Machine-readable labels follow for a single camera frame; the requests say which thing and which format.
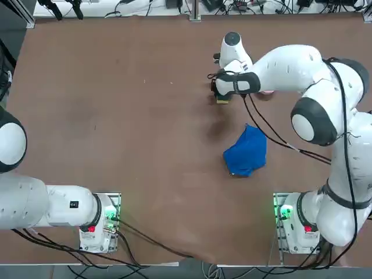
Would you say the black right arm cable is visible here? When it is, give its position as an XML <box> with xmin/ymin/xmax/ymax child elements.
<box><xmin>207</xmin><ymin>58</ymin><xmax>360</xmax><ymax>267</ymax></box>

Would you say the black stand leg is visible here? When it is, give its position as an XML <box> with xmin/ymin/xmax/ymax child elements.
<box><xmin>67</xmin><ymin>0</ymin><xmax>84</xmax><ymax>20</ymax></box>
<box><xmin>37</xmin><ymin>0</ymin><xmax>63</xmax><ymax>21</ymax></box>

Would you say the blue cloth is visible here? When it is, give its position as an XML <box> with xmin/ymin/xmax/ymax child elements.
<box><xmin>223</xmin><ymin>123</ymin><xmax>268</xmax><ymax>178</ymax></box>

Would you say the black base cable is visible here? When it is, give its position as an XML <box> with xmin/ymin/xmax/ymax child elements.
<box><xmin>116</xmin><ymin>217</ymin><xmax>194</xmax><ymax>259</ymax></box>

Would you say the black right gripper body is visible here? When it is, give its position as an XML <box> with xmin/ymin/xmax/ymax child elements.
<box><xmin>209</xmin><ymin>78</ymin><xmax>231</xmax><ymax>102</ymax></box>

